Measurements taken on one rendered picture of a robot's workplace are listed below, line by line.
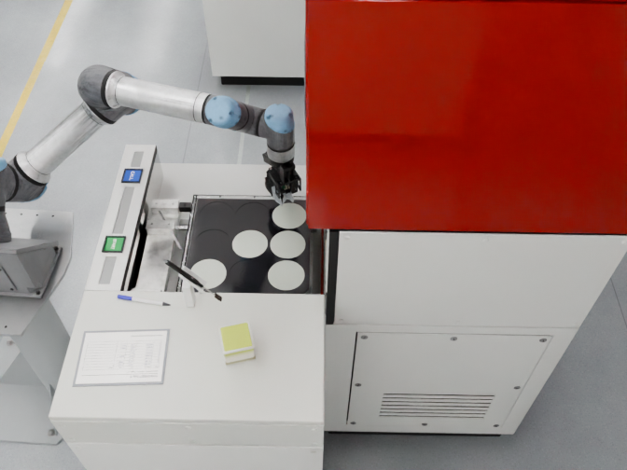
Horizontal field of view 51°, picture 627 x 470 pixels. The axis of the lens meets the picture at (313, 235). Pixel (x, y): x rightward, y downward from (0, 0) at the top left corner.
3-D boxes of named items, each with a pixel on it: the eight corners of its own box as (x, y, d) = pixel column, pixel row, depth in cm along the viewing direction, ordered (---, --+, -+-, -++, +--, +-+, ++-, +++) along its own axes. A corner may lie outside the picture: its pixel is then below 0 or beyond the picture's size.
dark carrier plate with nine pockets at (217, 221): (311, 200, 198) (311, 200, 197) (309, 296, 176) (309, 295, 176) (198, 199, 198) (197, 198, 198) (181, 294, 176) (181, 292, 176)
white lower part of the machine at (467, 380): (478, 266, 294) (524, 128, 231) (509, 444, 242) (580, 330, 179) (321, 263, 295) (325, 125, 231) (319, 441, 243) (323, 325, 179)
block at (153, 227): (176, 226, 193) (174, 219, 191) (174, 235, 191) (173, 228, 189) (149, 226, 193) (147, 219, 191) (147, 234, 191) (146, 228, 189)
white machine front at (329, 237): (332, 125, 231) (336, 25, 200) (333, 324, 179) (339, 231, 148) (324, 125, 231) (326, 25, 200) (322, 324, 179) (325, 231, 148)
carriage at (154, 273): (182, 210, 201) (180, 203, 199) (162, 311, 178) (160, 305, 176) (156, 210, 201) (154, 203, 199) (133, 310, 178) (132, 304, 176)
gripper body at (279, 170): (277, 200, 185) (276, 171, 175) (265, 181, 189) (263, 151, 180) (302, 192, 187) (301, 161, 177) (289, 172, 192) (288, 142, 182)
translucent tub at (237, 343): (251, 334, 160) (248, 320, 155) (257, 361, 156) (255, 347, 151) (220, 340, 159) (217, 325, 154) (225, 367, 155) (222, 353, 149)
